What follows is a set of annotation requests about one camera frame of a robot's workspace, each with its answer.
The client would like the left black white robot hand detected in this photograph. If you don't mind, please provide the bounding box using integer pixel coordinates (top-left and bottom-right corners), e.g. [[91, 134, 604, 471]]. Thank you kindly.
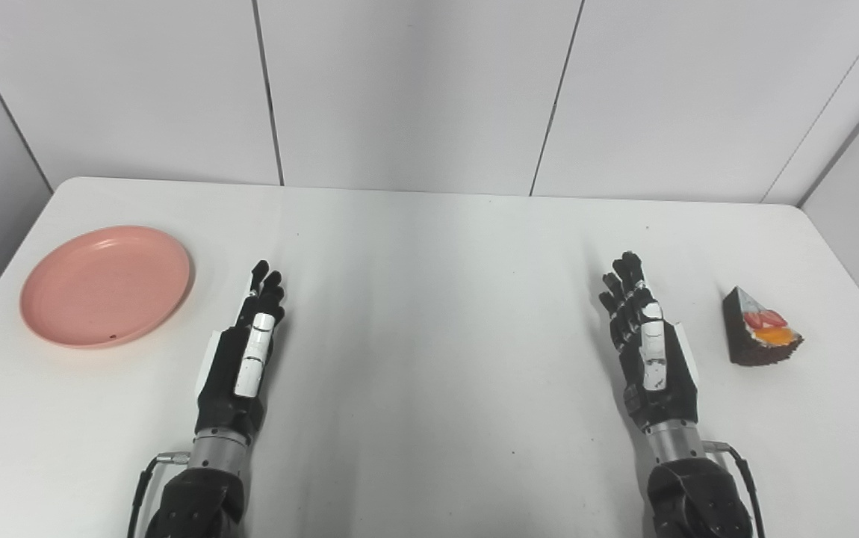
[[195, 259, 286, 440]]

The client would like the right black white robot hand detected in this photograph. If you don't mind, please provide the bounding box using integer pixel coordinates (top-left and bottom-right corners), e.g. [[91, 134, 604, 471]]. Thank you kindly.
[[598, 251, 700, 433]]

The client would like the chocolate cake slice with fruit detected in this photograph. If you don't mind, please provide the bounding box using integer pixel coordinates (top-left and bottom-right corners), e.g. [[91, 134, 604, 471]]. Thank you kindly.
[[723, 285, 804, 367]]

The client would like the pink round plate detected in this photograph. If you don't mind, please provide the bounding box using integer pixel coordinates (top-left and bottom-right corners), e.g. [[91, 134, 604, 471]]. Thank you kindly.
[[19, 225, 193, 350]]

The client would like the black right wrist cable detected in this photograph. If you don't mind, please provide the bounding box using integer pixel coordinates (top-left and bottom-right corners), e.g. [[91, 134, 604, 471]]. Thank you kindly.
[[703, 440, 768, 538]]

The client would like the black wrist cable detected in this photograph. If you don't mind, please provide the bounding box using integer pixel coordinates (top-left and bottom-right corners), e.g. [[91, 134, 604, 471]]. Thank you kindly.
[[126, 451, 191, 538], [703, 440, 768, 538]]

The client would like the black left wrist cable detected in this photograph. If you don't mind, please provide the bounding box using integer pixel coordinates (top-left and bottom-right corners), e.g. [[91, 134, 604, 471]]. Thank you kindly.
[[126, 451, 191, 538]]

